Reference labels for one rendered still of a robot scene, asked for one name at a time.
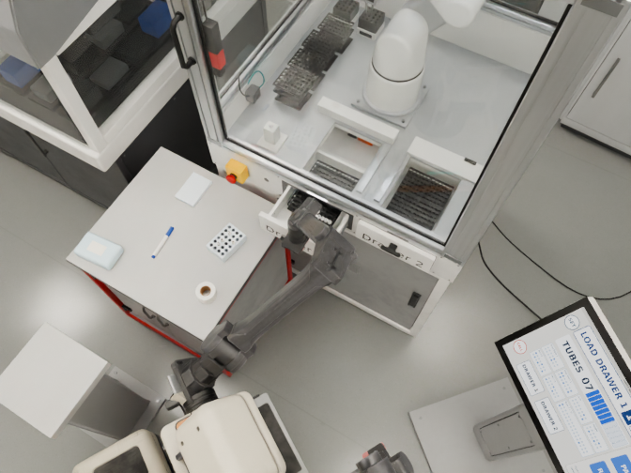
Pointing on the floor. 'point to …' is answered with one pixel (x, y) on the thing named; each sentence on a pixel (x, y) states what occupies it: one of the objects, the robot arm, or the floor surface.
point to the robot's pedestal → (75, 390)
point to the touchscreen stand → (480, 433)
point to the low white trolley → (186, 253)
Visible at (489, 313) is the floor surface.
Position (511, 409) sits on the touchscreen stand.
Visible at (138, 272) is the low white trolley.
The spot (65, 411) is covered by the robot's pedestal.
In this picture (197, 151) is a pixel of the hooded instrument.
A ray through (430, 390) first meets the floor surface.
